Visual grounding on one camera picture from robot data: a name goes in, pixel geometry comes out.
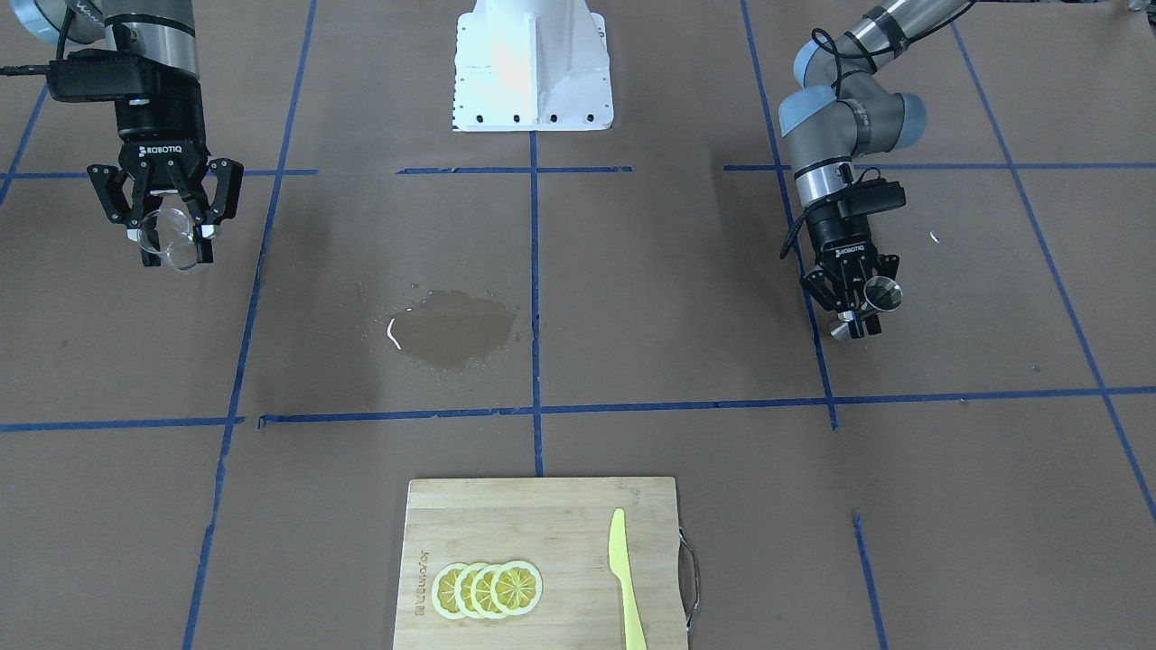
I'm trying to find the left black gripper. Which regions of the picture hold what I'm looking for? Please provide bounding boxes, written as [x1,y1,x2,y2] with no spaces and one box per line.
[800,217,901,337]

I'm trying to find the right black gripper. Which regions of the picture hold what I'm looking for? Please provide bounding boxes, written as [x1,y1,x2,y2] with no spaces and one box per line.
[87,91,245,265]

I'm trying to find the clear glass cup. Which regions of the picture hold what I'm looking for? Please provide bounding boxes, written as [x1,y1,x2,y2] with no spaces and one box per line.
[136,209,199,274]

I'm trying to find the steel jigger measuring cup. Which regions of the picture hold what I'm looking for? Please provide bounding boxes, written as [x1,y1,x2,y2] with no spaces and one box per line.
[829,275,903,341]

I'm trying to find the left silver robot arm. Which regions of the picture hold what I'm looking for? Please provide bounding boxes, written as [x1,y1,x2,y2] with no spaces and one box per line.
[778,1,970,340]

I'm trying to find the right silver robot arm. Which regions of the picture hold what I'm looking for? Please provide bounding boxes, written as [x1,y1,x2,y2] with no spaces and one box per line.
[3,1,244,273]

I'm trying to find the yellow plastic knife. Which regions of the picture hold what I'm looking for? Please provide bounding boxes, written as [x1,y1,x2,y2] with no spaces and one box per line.
[608,507,649,649]

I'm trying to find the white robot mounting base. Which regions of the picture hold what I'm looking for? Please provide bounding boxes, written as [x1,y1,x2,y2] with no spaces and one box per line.
[452,1,615,133]

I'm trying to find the bamboo cutting board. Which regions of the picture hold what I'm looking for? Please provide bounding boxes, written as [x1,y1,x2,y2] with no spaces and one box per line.
[393,477,689,649]

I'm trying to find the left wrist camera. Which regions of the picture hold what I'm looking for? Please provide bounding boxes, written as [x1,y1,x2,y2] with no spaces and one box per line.
[805,178,907,223]

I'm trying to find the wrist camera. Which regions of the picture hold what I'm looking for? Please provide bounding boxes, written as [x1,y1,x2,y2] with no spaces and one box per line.
[46,49,200,103]
[805,178,907,223]

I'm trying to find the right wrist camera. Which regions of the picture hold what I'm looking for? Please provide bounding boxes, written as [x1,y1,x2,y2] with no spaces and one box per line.
[46,49,200,103]

